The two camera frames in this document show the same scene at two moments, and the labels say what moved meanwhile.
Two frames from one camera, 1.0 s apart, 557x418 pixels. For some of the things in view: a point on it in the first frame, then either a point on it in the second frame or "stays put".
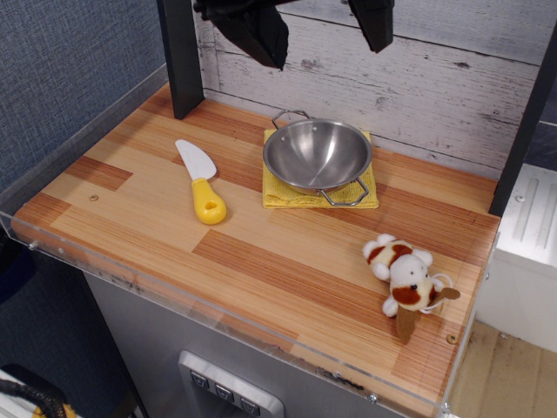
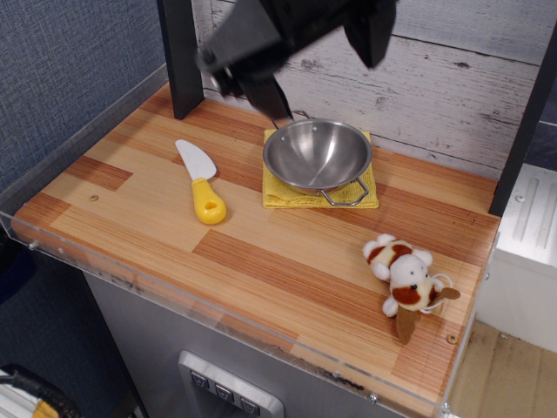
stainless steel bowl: [318, 154] stays put
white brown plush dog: [407, 271] stays put
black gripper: [256, 26] to [255, 37]
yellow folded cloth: [278, 193] stays put
